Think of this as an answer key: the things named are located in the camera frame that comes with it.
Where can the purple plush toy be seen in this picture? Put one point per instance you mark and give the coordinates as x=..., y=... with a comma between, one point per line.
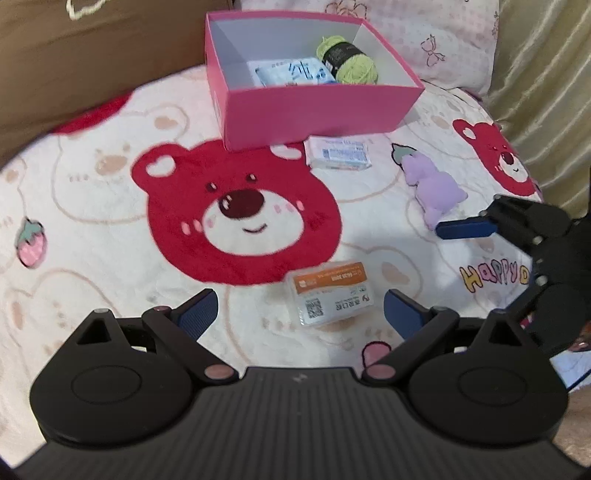
x=434, y=189

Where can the red bear printed blanket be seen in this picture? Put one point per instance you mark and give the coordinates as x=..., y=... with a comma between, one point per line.
x=115, y=258

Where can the blue white tissue pack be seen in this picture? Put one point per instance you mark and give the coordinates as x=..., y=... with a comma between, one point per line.
x=293, y=74

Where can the pink checkered pillow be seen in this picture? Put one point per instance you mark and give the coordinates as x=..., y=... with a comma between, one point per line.
x=415, y=32

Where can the golden satin cloth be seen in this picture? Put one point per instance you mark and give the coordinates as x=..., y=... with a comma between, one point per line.
x=545, y=83

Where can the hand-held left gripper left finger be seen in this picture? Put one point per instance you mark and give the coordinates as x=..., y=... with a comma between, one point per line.
x=198, y=314

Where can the small white wrapped packet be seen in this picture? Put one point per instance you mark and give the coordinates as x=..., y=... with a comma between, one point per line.
x=339, y=152

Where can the pink cardboard box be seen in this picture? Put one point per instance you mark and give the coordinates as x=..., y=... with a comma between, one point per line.
x=314, y=110

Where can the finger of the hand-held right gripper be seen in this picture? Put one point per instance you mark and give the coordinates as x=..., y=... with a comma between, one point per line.
x=528, y=302
x=466, y=228

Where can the brown pillow with cloud print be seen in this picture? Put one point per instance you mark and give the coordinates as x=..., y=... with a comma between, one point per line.
x=92, y=60

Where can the green yarn ball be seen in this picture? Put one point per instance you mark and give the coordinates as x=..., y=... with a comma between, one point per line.
x=351, y=60

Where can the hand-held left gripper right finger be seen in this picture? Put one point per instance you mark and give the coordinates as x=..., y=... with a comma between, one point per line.
x=406, y=314

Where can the clear box with orange label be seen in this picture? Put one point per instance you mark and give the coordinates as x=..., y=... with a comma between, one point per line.
x=330, y=293

